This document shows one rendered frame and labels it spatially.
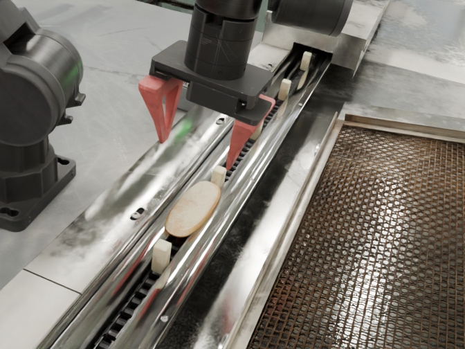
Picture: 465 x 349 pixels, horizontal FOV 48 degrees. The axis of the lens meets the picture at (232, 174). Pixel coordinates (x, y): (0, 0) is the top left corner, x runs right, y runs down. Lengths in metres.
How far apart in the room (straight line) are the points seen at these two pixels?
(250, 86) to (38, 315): 0.26
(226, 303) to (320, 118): 0.42
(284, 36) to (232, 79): 0.49
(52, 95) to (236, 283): 0.25
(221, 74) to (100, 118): 0.32
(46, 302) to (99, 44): 0.62
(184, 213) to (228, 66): 0.16
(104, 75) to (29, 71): 0.39
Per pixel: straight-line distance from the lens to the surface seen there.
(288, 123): 0.72
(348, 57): 0.95
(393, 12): 1.55
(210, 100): 0.47
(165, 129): 0.54
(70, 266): 0.47
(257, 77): 0.49
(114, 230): 0.50
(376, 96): 0.98
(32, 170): 0.57
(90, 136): 0.71
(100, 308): 0.45
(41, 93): 0.49
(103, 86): 0.83
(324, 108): 0.88
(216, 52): 0.46
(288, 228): 0.49
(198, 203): 0.54
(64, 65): 0.53
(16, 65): 0.49
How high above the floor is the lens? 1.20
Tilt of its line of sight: 35 degrees down
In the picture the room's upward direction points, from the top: 11 degrees clockwise
